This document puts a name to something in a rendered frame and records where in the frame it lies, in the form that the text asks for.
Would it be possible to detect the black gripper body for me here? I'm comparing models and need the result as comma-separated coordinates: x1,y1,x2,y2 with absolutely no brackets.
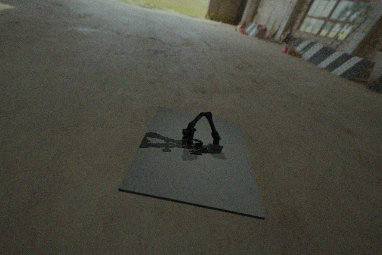
187,134,193,145

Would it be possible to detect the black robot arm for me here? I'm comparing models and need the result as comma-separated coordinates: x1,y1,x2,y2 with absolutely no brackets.
182,112,221,145

